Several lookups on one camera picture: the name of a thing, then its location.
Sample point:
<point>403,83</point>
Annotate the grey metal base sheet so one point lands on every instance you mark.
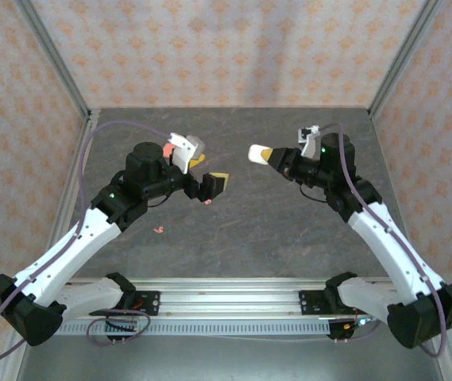
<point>229,357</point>

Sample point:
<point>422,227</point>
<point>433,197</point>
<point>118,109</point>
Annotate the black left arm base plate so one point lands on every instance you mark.
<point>152,302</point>

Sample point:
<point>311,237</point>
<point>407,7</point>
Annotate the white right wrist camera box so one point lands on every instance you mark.
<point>309,145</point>

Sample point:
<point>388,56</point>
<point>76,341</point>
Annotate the aluminium base beam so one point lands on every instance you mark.
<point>229,301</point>

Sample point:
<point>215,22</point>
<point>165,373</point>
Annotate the pink earbud charging case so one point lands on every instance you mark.
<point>167,151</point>

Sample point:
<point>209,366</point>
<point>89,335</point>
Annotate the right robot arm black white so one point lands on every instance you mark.
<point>392,250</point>

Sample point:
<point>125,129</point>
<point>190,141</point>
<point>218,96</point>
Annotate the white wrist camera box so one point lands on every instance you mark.
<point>309,145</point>
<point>182,152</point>

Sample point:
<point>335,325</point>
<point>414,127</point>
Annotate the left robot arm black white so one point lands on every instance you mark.
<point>70,254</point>

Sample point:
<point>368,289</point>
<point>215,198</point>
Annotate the white earbud charging case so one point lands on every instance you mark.
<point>255,154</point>

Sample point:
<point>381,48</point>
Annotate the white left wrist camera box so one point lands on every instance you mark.
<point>182,152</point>

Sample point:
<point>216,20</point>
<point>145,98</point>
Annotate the aluminium frame post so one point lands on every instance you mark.
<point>51,51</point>
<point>404,51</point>

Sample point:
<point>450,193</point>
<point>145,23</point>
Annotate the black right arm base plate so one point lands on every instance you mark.
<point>309,302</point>

